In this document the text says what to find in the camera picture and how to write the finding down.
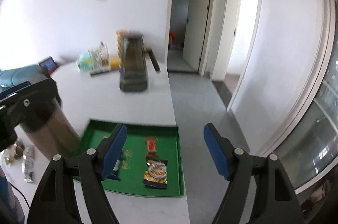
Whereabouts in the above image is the blue green snack packet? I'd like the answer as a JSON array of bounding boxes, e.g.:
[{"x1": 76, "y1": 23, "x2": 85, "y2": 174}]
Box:
[{"x1": 108, "y1": 149, "x2": 132, "y2": 181}]

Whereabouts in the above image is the teal sofa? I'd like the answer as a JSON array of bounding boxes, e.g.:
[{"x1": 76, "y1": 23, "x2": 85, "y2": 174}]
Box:
[{"x1": 1, "y1": 64, "x2": 50, "y2": 99}]

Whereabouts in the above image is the green tray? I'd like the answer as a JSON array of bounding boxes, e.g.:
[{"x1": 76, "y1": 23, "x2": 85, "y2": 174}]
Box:
[{"x1": 70, "y1": 118, "x2": 185, "y2": 198}]

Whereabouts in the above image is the rose gold trash can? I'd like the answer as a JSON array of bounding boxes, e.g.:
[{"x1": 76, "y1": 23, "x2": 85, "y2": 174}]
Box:
[{"x1": 19, "y1": 99, "x2": 79, "y2": 160}]

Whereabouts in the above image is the red snack bar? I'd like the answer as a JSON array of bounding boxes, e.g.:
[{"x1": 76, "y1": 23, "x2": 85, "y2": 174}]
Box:
[{"x1": 145, "y1": 137, "x2": 159, "y2": 158}]

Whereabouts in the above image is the black gold nut packet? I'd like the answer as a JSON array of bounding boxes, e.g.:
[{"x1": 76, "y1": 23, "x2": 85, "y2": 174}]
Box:
[{"x1": 143, "y1": 157, "x2": 168, "y2": 190}]

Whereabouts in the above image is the silver snack packet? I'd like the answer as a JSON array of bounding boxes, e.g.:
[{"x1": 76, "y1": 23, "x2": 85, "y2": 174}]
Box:
[{"x1": 22, "y1": 145, "x2": 35, "y2": 183}]

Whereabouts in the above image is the brown nut snack packet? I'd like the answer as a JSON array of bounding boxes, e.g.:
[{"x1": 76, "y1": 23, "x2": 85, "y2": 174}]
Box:
[{"x1": 3, "y1": 139, "x2": 25, "y2": 166}]

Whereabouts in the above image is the clear glass jar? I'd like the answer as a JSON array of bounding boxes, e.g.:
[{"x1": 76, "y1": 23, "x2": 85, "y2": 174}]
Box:
[{"x1": 88, "y1": 41, "x2": 109, "y2": 70}]

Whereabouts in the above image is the yellow box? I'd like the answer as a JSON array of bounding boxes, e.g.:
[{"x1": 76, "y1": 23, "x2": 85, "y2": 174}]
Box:
[{"x1": 109, "y1": 56, "x2": 121, "y2": 70}]

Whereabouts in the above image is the black glass kettle appliance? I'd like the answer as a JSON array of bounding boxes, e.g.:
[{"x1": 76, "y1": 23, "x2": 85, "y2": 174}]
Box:
[{"x1": 119, "y1": 31, "x2": 160, "y2": 92}]

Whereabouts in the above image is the white door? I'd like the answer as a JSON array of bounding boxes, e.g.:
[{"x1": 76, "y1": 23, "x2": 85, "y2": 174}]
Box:
[{"x1": 183, "y1": 0, "x2": 210, "y2": 71}]

